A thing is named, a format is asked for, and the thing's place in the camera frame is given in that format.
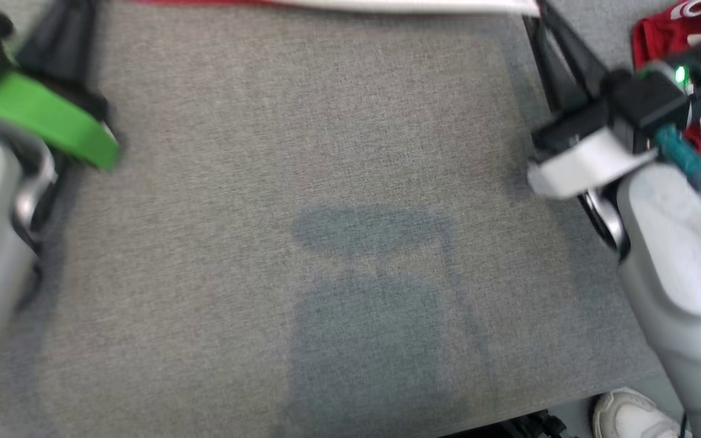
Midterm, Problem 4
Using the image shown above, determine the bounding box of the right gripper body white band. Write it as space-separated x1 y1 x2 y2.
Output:
527 69 690 199

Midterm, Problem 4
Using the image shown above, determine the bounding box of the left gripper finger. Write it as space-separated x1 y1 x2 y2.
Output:
61 0 108 104
16 0 69 83

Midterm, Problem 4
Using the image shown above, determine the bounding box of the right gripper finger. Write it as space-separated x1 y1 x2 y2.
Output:
539 0 608 104
522 15 576 114

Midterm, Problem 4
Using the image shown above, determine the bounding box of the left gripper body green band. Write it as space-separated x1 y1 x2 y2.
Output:
0 12 120 171

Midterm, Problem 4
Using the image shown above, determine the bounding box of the small red object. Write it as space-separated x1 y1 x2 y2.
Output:
632 0 701 207

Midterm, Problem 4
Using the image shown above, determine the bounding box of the white shoe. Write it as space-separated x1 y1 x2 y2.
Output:
592 389 692 438

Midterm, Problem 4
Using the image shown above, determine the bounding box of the teal cable connector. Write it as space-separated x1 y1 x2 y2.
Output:
655 125 701 190

